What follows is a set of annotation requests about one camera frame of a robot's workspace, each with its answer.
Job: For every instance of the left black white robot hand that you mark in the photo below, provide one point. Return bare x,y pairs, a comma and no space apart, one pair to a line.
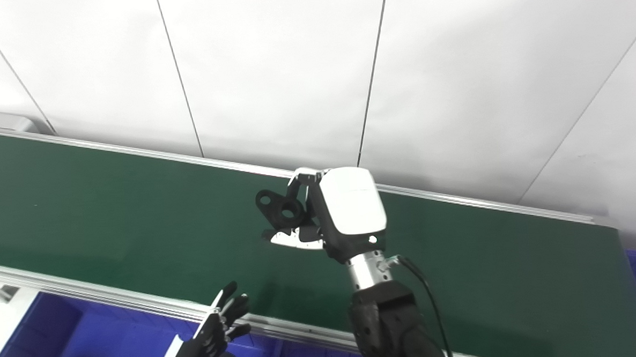
197,355

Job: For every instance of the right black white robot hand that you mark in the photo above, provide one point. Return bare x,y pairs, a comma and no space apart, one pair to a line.
351,209

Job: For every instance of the black flanged metal part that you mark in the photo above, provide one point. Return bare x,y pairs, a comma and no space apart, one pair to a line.
282,209

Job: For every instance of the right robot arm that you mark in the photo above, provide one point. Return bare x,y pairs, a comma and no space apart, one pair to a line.
389,325

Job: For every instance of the green conveyor belt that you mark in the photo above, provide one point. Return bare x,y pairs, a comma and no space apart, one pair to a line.
110,220
87,296

